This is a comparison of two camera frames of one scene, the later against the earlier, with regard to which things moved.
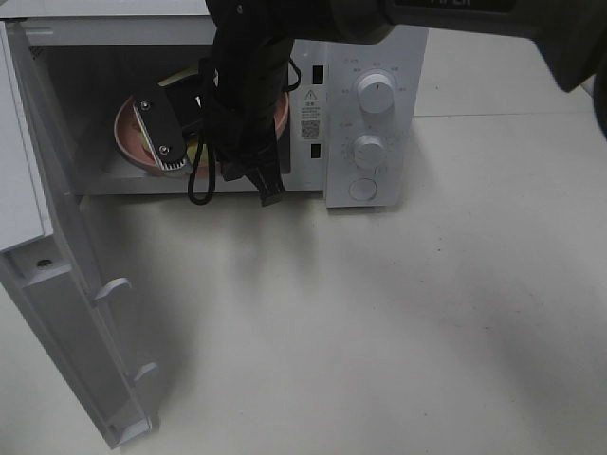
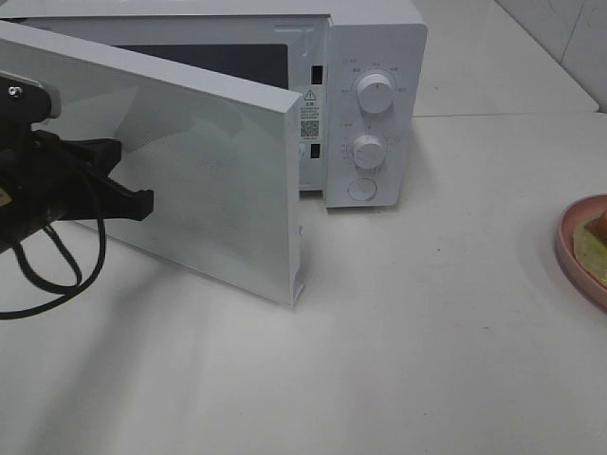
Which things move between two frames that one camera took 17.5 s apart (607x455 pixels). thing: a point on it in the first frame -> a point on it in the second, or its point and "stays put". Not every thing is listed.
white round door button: (362, 189) stays put
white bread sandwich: (193, 144) -> (590, 245)
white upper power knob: (376, 93) stays put
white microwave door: (49, 261) -> (223, 159)
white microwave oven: (350, 119) stays put
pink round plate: (133, 139) -> (579, 214)
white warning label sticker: (310, 113) stays put
